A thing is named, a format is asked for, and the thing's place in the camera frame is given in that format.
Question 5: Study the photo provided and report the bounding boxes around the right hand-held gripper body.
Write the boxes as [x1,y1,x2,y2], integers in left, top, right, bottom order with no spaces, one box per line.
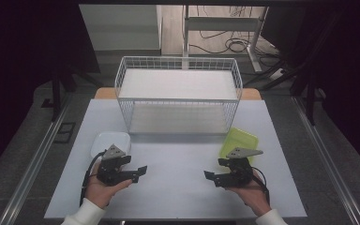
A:
[217,147,264,188]

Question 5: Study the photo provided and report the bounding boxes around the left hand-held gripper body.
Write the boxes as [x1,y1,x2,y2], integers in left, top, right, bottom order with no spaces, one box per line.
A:
[96,143,133,188]

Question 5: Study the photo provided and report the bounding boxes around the white plastic lidded container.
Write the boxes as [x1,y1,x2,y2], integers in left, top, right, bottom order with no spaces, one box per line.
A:
[90,131,132,160]

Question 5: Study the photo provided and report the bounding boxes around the person's left hand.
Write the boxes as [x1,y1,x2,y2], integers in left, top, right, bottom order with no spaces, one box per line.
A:
[83,162,134,209]

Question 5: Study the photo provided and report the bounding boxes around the person's right hand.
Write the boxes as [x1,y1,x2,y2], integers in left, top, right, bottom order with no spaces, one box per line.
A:
[228,179,272,217]

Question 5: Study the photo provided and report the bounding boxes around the green plastic container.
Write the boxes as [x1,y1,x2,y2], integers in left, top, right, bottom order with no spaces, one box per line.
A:
[218,127,260,164]

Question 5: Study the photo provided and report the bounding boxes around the dark metal stand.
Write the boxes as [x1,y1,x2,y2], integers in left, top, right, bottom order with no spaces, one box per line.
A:
[243,60,326,127]
[40,62,103,123]

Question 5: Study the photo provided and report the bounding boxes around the white power strip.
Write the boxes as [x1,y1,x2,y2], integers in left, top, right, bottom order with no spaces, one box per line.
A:
[268,67,286,81]

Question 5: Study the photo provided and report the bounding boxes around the white cabinet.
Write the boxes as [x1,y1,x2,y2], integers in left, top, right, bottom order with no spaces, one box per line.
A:
[79,4,164,57]

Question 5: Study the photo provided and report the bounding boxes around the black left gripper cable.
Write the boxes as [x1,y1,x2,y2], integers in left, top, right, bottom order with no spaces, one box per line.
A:
[79,151,106,207]

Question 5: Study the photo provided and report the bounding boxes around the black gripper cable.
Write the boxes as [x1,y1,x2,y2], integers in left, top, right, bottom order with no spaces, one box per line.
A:
[79,151,106,207]
[250,166,271,204]

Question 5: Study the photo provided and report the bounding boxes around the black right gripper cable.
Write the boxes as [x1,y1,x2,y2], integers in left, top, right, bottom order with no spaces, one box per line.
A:
[250,166,271,204]

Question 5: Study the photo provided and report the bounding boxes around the black floor bracket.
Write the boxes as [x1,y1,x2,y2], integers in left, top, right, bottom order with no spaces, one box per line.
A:
[52,121,77,145]

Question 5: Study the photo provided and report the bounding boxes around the aluminium rail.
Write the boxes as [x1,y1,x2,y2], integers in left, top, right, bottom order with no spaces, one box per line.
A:
[290,95,360,225]
[0,93,73,225]

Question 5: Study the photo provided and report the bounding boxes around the black floor cables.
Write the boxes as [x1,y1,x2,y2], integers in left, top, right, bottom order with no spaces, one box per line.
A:
[188,5,283,68]

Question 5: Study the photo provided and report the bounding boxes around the white desk frame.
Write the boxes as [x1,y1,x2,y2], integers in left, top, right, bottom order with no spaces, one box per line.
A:
[182,4,270,74]

